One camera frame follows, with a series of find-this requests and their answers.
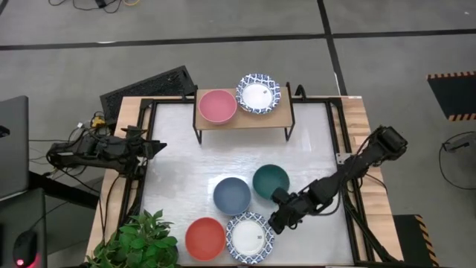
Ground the blue patterned white plate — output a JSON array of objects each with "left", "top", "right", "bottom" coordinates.
[
  {"left": 225, "top": 211, "right": 275, "bottom": 265},
  {"left": 235, "top": 72, "right": 282, "bottom": 115}
]

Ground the wooden shelf with black legs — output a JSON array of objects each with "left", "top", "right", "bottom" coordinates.
[{"left": 192, "top": 81, "right": 297, "bottom": 145}]

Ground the green bowl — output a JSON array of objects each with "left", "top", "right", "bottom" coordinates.
[{"left": 251, "top": 164, "right": 291, "bottom": 201}]

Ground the black side desk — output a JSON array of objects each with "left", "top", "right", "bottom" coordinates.
[{"left": 0, "top": 187, "right": 48, "bottom": 268}]

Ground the pink bowl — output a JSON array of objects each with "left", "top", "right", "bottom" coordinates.
[{"left": 197, "top": 89, "right": 238, "bottom": 125}]

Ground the green leafy plant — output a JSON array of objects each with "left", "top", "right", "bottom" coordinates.
[{"left": 86, "top": 208, "right": 180, "bottom": 268}]

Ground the blue bowl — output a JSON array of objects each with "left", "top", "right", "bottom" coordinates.
[{"left": 213, "top": 176, "right": 252, "bottom": 216}]

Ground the black metal table frame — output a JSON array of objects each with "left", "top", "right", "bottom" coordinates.
[{"left": 118, "top": 84, "right": 402, "bottom": 268}]

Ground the black perforated metal panel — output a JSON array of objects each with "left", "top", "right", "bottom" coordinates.
[{"left": 99, "top": 65, "right": 199, "bottom": 122}]

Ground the grey floor device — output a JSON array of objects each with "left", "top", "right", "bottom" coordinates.
[{"left": 442, "top": 133, "right": 476, "bottom": 153}]

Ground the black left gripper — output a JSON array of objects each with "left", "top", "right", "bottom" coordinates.
[{"left": 126, "top": 135, "right": 168, "bottom": 161}]

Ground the red bowl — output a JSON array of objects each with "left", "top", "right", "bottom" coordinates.
[{"left": 184, "top": 217, "right": 227, "bottom": 262}]

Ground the black looped floor cable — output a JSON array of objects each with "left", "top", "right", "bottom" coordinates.
[{"left": 438, "top": 131, "right": 476, "bottom": 191}]

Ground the black mat with hazard stripes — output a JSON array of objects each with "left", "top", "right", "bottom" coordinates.
[
  {"left": 392, "top": 214, "right": 440, "bottom": 268},
  {"left": 426, "top": 70, "right": 476, "bottom": 123}
]

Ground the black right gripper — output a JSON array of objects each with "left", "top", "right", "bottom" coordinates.
[{"left": 267, "top": 187, "right": 321, "bottom": 236}]

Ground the black computer mouse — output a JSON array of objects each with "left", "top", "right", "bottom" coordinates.
[{"left": 13, "top": 229, "right": 39, "bottom": 268}]

